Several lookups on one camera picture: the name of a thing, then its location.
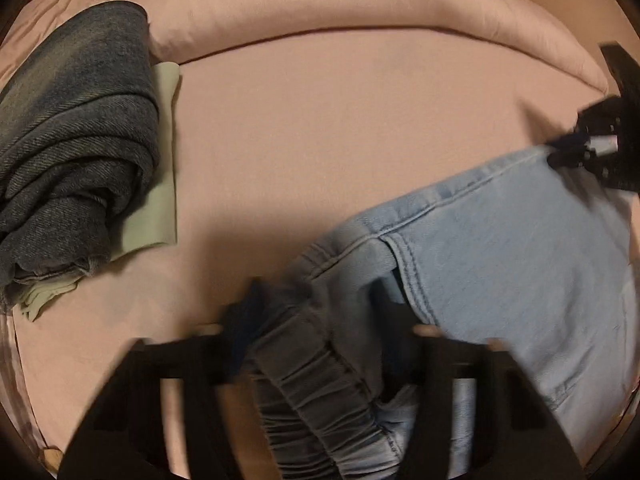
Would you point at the pale green folded cloth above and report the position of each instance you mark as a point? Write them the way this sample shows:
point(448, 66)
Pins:
point(153, 222)

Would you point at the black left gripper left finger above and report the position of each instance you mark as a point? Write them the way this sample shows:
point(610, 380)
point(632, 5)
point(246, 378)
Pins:
point(122, 433)

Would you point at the pink duvet roll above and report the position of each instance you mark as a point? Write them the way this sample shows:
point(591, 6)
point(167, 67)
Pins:
point(184, 30)

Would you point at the dark folded denim pants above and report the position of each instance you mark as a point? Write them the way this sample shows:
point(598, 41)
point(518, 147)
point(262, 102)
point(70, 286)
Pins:
point(79, 145)

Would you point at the light blue denim pants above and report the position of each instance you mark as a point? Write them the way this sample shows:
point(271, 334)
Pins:
point(512, 250)

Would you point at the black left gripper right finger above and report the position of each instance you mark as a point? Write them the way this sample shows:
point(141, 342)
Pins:
point(514, 434)

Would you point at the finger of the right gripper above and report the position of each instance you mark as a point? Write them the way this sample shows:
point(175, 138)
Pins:
point(571, 156)

